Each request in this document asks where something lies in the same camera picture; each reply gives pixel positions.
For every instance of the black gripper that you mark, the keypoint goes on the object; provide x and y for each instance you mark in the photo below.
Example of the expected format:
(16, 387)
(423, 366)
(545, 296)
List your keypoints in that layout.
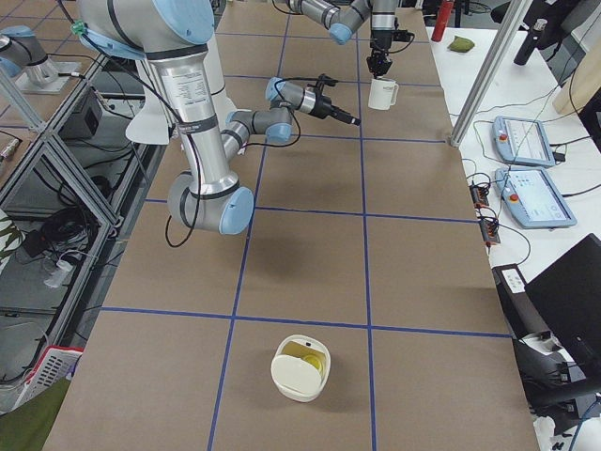
(323, 107)
(379, 43)

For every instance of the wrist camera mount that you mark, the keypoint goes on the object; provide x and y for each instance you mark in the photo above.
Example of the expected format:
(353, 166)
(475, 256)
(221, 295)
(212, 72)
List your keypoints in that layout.
(318, 84)

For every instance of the blue teach pendant far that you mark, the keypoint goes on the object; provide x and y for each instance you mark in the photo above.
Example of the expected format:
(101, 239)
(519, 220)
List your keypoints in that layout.
(522, 141)

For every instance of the blue teach pendant near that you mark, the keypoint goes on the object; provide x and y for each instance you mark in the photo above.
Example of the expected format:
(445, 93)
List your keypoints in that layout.
(532, 198)

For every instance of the white ribbed mug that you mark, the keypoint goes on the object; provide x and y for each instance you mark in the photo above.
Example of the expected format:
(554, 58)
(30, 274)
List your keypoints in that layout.
(383, 94)

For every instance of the green cloth pouch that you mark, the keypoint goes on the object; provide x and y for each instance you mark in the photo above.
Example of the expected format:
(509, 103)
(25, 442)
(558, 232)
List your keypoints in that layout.
(461, 45)

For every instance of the white plastic basket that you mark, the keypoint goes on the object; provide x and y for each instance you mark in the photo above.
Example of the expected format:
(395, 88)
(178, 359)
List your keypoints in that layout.
(56, 363)

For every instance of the aluminium frame post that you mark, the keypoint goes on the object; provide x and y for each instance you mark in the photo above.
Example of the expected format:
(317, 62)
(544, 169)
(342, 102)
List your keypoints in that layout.
(512, 20)

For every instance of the red cylinder bottle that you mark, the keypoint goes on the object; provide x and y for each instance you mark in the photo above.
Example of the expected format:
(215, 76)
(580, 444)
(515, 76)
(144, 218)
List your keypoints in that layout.
(445, 10)

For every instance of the blue teach pendant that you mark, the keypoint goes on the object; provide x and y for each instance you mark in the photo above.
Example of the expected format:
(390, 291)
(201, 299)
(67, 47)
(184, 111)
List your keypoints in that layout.
(522, 141)
(532, 198)

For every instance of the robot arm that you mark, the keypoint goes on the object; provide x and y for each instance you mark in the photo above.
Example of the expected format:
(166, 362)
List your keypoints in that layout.
(342, 24)
(172, 37)

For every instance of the lemon slice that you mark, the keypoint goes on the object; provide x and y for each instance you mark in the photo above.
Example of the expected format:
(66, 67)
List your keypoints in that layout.
(315, 361)

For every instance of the black office chair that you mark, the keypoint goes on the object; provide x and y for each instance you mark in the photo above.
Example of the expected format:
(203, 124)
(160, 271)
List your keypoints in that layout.
(554, 320)

